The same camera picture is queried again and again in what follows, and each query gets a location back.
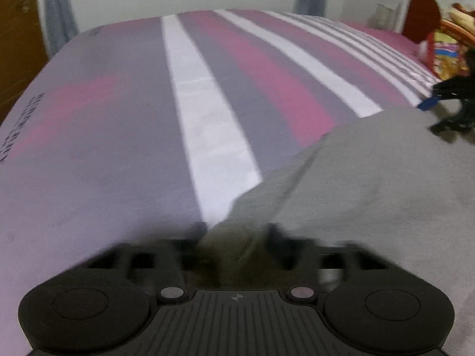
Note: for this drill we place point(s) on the grey left curtain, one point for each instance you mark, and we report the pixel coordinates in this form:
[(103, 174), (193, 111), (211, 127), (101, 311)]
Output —
[(61, 25)]

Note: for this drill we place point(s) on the colourful folded blankets pile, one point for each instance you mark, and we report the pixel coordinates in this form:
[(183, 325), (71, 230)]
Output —
[(445, 49)]

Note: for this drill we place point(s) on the red white headboard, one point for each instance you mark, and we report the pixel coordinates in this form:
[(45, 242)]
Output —
[(416, 19)]

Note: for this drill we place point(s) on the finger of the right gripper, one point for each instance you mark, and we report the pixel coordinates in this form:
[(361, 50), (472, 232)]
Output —
[(451, 124), (445, 90)]

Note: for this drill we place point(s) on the grey pants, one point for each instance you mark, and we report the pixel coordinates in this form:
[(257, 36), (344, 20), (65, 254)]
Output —
[(385, 182)]

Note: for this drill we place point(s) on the brown wooden door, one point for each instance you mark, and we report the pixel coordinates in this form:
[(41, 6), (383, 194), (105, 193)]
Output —
[(23, 53)]

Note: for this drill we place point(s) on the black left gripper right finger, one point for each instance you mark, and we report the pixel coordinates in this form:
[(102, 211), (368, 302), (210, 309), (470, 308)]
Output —
[(314, 265)]

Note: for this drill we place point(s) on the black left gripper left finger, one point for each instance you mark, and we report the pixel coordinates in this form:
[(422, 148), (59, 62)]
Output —
[(157, 266)]

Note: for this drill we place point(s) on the striped pink grey bedsheet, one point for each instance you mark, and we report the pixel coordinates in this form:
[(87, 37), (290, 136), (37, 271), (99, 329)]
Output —
[(149, 126)]

